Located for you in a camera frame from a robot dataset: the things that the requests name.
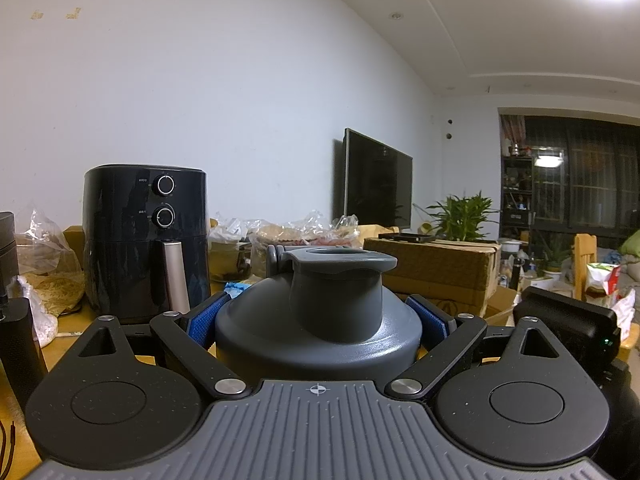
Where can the dark grilled window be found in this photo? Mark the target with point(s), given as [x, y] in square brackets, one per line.
[585, 180]

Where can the grey bottle lid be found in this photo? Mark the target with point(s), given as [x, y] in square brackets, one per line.
[320, 320]

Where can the black flat television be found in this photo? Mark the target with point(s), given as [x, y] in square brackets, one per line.
[375, 180]

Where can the plastic bag of brown flakes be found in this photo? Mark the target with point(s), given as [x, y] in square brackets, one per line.
[50, 280]

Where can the wooden chair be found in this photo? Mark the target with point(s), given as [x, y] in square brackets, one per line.
[585, 260]

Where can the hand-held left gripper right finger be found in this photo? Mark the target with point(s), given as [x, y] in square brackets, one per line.
[431, 319]

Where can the black power bank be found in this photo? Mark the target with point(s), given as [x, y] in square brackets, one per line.
[20, 345]

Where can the open cardboard box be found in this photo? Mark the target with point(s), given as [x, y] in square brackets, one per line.
[500, 302]

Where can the white lidded pot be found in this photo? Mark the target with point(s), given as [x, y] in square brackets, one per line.
[511, 247]

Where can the red white snack bag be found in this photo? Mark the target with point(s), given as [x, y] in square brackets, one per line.
[602, 282]

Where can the grey rice cooker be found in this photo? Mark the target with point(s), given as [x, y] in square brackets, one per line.
[7, 245]

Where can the clear plastic food bag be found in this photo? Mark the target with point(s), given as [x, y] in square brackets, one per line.
[270, 240]

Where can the taped cardboard box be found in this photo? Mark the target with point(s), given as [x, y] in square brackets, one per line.
[440, 270]

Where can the small potted plant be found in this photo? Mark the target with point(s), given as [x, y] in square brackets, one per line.
[555, 257]

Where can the blue wipe packet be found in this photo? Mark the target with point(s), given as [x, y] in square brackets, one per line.
[236, 288]

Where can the black rectangular frame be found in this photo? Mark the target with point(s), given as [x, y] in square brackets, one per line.
[417, 240]

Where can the black air fryer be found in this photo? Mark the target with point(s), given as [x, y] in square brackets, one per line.
[125, 250]

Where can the black cluttered shelf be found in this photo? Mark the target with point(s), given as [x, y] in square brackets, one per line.
[517, 190]

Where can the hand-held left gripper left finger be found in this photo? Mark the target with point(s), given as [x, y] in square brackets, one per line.
[202, 320]

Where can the green potted plant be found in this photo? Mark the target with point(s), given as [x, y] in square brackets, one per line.
[465, 220]

